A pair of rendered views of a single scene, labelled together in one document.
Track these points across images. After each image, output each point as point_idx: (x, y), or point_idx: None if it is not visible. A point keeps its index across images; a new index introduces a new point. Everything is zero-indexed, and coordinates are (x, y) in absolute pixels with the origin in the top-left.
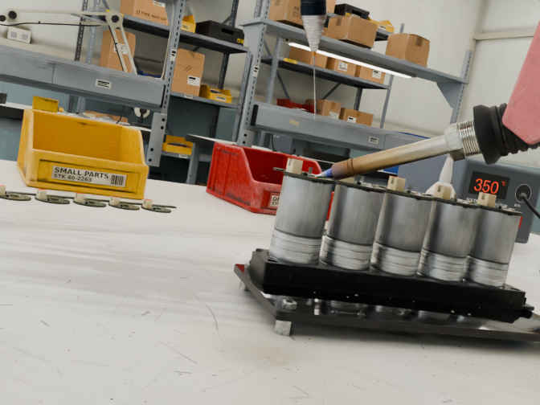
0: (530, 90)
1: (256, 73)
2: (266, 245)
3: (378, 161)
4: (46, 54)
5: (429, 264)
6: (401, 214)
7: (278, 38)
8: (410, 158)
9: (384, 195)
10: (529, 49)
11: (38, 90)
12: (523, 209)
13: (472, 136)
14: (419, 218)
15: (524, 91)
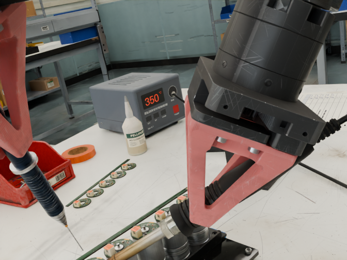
0: (199, 206)
1: None
2: (61, 258)
3: (130, 254)
4: None
5: (171, 255)
6: (148, 249)
7: None
8: (147, 246)
9: (132, 239)
10: (190, 188)
11: None
12: (176, 100)
13: (176, 228)
14: (157, 244)
15: (195, 207)
